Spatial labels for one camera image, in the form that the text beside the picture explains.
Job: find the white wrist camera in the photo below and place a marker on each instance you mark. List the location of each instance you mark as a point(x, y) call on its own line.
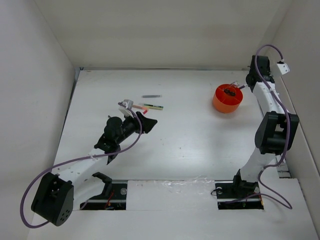
point(282, 68)
point(125, 107)

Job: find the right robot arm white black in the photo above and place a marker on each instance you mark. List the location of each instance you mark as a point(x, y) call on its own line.
point(275, 134)

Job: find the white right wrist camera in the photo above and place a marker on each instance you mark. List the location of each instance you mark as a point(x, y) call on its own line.
point(282, 68)

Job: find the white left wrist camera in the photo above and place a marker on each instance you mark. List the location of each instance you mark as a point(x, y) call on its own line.
point(125, 107)

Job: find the aluminium rail right side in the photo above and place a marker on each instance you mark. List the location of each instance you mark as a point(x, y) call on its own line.
point(282, 168)

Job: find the brown marker pen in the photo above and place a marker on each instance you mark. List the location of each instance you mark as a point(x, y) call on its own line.
point(139, 107)

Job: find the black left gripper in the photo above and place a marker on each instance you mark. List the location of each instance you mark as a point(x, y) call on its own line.
point(146, 123)

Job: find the orange round divided container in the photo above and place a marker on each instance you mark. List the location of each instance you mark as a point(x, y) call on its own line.
point(224, 103)

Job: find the black handled scissors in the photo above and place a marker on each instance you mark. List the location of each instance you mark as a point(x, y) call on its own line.
point(230, 92)

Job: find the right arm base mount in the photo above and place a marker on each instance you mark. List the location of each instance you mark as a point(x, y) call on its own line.
point(230, 197)

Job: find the green yellow highlighter pen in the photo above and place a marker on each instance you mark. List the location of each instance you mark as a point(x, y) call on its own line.
point(152, 106)

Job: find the grey purple pen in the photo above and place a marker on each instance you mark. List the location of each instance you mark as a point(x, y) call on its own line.
point(152, 96)

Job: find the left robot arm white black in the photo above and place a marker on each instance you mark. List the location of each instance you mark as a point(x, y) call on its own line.
point(54, 198)

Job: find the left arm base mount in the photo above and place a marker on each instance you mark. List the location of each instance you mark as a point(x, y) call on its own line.
point(113, 196)

